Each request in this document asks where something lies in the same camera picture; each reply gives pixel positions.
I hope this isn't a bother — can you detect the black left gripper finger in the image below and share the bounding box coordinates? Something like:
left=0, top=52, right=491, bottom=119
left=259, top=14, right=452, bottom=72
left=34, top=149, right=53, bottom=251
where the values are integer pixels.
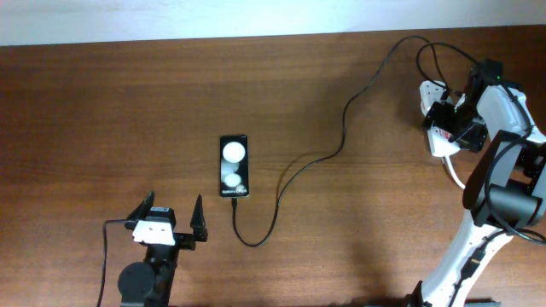
left=190, top=194, right=208, bottom=242
left=125, top=191, right=154, bottom=230

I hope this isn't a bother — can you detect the black Galaxy flip phone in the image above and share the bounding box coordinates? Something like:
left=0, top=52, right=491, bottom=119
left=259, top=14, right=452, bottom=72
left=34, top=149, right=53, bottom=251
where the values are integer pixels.
left=219, top=135, right=250, bottom=198

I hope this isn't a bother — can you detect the black USB charging cable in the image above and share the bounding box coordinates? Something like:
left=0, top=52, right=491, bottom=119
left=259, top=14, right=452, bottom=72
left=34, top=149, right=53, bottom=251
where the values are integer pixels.
left=230, top=34, right=450, bottom=248

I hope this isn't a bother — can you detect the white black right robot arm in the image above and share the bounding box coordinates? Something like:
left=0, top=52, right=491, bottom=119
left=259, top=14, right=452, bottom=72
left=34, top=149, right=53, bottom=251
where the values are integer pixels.
left=404, top=60, right=545, bottom=306

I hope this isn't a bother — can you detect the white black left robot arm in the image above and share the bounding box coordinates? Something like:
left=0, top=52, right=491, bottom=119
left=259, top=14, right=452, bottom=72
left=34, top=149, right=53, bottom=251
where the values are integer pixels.
left=118, top=191, right=208, bottom=307

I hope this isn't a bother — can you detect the white USB charger plug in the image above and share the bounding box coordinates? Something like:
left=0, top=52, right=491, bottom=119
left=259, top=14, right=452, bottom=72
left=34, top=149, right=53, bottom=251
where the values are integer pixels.
left=421, top=95, right=435, bottom=116

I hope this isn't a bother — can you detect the white power strip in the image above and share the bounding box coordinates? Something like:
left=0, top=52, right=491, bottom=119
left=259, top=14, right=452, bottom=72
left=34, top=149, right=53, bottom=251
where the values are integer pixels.
left=419, top=81, right=461, bottom=158

